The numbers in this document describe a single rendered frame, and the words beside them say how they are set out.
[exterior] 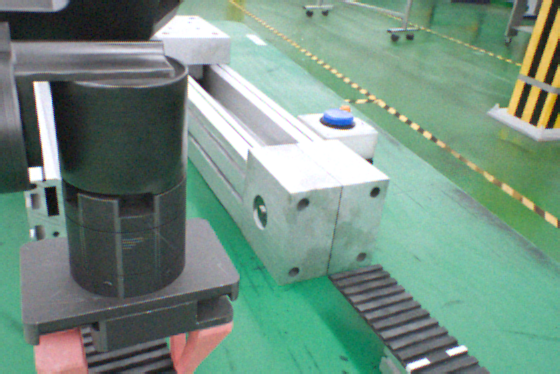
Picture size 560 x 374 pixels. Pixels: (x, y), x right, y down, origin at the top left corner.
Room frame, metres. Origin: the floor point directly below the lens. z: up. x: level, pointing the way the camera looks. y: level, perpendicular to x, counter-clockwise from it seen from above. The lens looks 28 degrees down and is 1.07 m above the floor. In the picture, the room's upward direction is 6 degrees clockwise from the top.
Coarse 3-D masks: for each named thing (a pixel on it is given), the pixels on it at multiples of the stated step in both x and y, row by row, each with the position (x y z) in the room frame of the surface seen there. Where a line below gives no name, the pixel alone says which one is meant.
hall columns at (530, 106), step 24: (552, 0) 3.36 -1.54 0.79; (552, 24) 3.30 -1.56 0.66; (528, 48) 3.41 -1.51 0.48; (552, 48) 3.25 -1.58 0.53; (528, 72) 3.36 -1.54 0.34; (552, 72) 3.19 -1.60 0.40; (528, 96) 3.30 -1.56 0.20; (552, 96) 3.14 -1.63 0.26; (528, 120) 3.24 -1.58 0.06; (552, 120) 3.16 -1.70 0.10
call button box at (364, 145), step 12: (300, 120) 0.63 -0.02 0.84; (312, 120) 0.63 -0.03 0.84; (324, 120) 0.62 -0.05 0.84; (360, 120) 0.64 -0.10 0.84; (324, 132) 0.59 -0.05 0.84; (336, 132) 0.59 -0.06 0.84; (348, 132) 0.60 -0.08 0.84; (360, 132) 0.60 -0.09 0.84; (372, 132) 0.61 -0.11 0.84; (348, 144) 0.59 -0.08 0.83; (360, 144) 0.60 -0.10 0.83; (372, 144) 0.61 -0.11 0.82; (360, 156) 0.60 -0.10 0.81; (372, 156) 0.61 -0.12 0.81
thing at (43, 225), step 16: (48, 96) 0.65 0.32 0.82; (48, 112) 0.59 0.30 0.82; (48, 128) 0.46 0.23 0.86; (48, 144) 0.42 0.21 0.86; (48, 160) 0.38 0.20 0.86; (32, 176) 0.35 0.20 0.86; (48, 176) 0.36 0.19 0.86; (32, 192) 0.35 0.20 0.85; (48, 192) 0.39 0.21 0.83; (32, 208) 0.35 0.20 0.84; (48, 208) 0.36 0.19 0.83; (32, 224) 0.34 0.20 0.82; (48, 224) 0.35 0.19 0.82; (64, 224) 0.36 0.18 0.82; (32, 240) 0.34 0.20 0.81
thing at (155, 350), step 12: (132, 348) 0.24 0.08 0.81; (144, 348) 0.24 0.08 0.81; (156, 348) 0.24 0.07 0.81; (168, 348) 0.24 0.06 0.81; (96, 360) 0.22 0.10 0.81; (108, 360) 0.23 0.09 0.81; (120, 360) 0.23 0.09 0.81; (132, 360) 0.23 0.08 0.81; (144, 360) 0.23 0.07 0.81; (156, 360) 0.23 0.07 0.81; (96, 372) 0.21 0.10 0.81; (108, 372) 0.22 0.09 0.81; (120, 372) 0.22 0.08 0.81
